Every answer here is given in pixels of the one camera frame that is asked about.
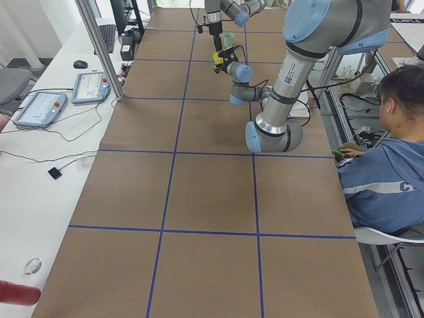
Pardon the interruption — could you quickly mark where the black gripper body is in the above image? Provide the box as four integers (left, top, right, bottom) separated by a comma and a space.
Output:
208, 21, 222, 36
223, 52, 237, 74

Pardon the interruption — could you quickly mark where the yellow plastic cup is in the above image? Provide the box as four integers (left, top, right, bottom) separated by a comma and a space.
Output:
213, 52, 224, 66

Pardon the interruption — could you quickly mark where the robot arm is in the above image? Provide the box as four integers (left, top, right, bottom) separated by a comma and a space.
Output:
204, 0, 265, 52
204, 1, 392, 153

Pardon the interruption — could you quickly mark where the green plastic cup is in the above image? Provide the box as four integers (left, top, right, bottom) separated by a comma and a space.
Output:
223, 32, 235, 49

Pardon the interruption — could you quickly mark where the black box on table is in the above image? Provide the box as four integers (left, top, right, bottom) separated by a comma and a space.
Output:
120, 34, 135, 61

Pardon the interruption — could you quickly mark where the black monitor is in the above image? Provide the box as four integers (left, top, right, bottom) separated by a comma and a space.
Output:
110, 0, 144, 35

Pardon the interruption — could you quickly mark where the black keyboard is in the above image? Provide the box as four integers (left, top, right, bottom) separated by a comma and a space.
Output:
98, 25, 116, 53

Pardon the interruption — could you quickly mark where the far teach pendant tablet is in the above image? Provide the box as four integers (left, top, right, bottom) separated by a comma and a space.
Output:
71, 72, 111, 104

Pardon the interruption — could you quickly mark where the teach pendant tablet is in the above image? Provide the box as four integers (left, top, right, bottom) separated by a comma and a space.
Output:
71, 72, 111, 104
14, 91, 68, 128

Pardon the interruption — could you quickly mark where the black computer mouse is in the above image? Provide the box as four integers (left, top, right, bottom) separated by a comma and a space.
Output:
73, 60, 88, 69

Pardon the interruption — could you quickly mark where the brown paper table cover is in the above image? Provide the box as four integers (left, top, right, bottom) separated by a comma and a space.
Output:
33, 9, 378, 317

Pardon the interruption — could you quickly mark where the near teach pendant tablet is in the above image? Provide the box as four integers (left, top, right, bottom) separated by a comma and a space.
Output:
14, 91, 68, 128

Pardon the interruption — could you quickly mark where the small black square pad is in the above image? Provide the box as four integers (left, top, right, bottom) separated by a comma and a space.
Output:
48, 167, 62, 180

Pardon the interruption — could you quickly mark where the seated person in blue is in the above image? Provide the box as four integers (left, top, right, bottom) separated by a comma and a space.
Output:
338, 65, 423, 234

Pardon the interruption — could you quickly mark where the white chair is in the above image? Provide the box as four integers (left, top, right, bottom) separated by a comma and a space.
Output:
354, 227, 423, 272

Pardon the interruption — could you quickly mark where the clear plastic piece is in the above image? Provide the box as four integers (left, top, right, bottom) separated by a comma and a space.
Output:
22, 258, 42, 276

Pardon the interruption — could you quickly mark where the red cylinder bottle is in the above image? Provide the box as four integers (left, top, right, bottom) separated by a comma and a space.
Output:
1, 280, 41, 306

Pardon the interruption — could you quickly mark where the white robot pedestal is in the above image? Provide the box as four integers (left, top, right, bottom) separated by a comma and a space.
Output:
290, 91, 315, 118

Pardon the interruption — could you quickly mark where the aluminium frame post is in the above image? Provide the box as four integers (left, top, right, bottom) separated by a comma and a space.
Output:
75, 0, 124, 101

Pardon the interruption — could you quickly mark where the green handled tool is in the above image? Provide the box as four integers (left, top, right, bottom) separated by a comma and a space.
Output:
331, 150, 345, 158

